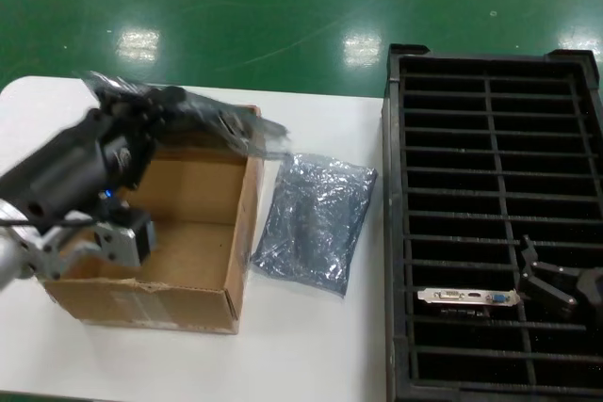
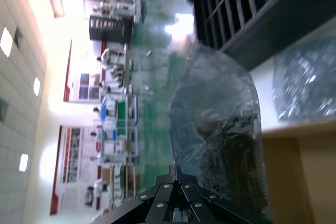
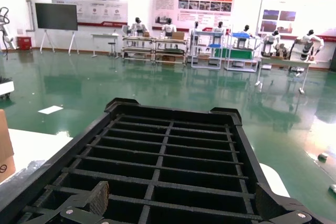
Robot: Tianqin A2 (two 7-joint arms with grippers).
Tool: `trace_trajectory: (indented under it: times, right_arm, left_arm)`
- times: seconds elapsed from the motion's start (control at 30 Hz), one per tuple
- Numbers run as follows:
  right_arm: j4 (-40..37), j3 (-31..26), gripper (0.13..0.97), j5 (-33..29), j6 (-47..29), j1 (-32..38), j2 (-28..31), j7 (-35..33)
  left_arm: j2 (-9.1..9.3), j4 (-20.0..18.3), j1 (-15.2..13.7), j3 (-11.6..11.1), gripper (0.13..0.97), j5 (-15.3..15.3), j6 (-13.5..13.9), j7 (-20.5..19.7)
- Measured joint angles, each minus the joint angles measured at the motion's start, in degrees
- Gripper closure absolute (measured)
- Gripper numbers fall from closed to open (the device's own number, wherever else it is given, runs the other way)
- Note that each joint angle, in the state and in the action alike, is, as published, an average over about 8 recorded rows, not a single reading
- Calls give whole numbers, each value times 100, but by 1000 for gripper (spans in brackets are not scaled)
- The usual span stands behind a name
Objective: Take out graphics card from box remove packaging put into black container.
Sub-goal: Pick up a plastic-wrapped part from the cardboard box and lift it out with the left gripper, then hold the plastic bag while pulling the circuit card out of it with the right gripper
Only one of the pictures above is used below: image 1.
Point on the black slotted container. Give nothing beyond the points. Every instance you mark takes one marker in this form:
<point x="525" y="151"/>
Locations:
<point x="393" y="185"/>

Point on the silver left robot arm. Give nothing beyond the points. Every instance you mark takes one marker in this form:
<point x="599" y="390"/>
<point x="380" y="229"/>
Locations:
<point x="9" y="256"/>

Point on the crumpled silvery antistatic bag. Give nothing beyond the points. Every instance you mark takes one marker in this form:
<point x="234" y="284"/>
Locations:
<point x="311" y="213"/>

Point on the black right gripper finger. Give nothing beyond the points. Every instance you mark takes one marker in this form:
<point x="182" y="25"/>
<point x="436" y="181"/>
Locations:
<point x="546" y="291"/>

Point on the translucent grey antistatic bag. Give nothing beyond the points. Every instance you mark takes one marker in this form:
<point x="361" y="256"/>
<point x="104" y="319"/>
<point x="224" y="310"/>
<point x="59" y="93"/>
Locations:
<point x="207" y="107"/>

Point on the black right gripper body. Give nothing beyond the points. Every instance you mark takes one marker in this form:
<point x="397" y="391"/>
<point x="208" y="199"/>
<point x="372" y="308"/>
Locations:
<point x="591" y="286"/>

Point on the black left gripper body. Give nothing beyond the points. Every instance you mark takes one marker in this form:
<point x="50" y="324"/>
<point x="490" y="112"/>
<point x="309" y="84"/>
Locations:
<point x="61" y="171"/>

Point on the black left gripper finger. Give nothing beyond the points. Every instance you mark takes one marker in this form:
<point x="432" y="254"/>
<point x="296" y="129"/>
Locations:
<point x="169" y="107"/>
<point x="129" y="100"/>

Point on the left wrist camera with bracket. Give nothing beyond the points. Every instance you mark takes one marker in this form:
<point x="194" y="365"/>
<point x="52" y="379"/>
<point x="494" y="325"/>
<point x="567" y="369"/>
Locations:
<point x="127" y="237"/>

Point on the open brown cardboard box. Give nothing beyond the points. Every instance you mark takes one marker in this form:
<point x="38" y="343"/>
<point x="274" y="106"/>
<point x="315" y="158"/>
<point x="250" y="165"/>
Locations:
<point x="141" y="303"/>

